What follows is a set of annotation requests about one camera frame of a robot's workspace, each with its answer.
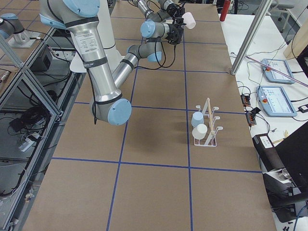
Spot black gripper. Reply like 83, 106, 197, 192
168, 6, 185, 18
167, 24, 184, 45

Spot pink plastic cup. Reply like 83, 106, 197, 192
182, 12, 196, 29

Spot light blue plastic cup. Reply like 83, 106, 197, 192
191, 111, 204, 127

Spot pale green-white plastic cup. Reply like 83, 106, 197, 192
192, 124, 207, 140

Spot red bottle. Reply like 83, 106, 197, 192
219, 0, 231, 22

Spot upper teach pendant tablet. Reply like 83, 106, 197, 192
261, 59, 295, 84

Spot teach pendant tablet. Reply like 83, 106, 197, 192
261, 59, 295, 84
257, 86, 297, 117

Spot reacher grabber stick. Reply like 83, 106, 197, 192
246, 56, 308, 87

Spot lower teach pendant tablet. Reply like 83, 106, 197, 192
257, 86, 297, 117

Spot black box device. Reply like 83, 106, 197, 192
252, 133, 285, 171

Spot white wire cup rack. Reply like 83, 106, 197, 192
193, 98, 223, 147

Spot aluminium frame post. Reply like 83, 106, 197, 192
231, 0, 273, 75

